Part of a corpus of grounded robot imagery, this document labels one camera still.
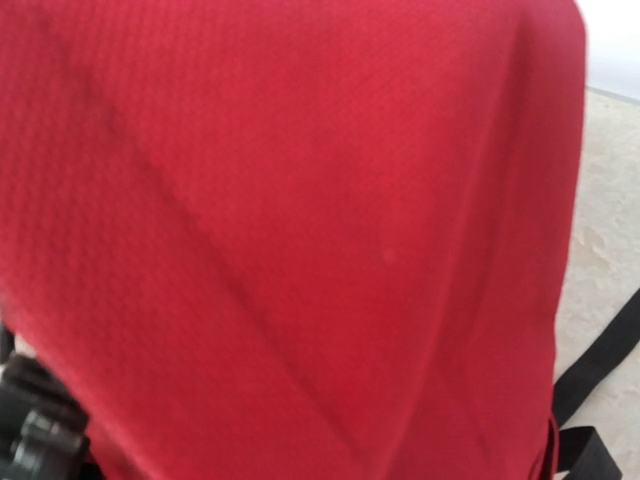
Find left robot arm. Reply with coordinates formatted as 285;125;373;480
1;327;104;480

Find red student backpack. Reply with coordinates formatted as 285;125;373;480
1;1;639;479

